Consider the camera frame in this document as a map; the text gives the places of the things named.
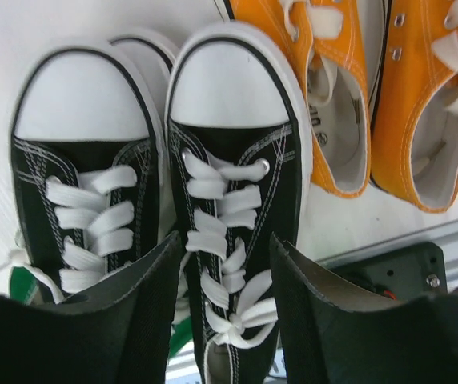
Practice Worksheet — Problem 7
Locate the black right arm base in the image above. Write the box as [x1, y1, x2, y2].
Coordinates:
[331, 242, 448, 301]

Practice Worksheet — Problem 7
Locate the left orange sneaker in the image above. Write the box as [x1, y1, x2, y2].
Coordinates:
[227, 1, 371, 198]

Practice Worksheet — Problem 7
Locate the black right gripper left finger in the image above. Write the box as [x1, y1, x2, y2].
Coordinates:
[0, 232, 181, 383]

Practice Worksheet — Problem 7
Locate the right orange sneaker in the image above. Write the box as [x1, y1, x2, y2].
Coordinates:
[372, 1, 458, 214]

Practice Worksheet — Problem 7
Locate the green sneaker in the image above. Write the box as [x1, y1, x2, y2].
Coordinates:
[108, 27, 179, 74]
[9, 267, 42, 305]

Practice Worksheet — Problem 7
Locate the black sneaker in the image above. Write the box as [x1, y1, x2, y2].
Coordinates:
[166, 21, 313, 383]
[6, 41, 173, 304]

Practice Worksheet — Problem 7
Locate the aluminium mounting rail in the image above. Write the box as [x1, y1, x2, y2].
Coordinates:
[319, 220, 458, 291]

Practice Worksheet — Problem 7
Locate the orange sneaker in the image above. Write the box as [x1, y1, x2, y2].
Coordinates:
[227, 1, 371, 198]
[372, 1, 458, 214]

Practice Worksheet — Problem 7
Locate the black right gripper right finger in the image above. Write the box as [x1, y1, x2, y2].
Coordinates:
[270, 236, 458, 383]

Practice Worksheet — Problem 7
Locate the right green sneaker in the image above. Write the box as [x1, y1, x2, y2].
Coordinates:
[108, 27, 179, 74]

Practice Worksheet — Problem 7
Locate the left green sneaker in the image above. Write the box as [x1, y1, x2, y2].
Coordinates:
[9, 267, 42, 305]

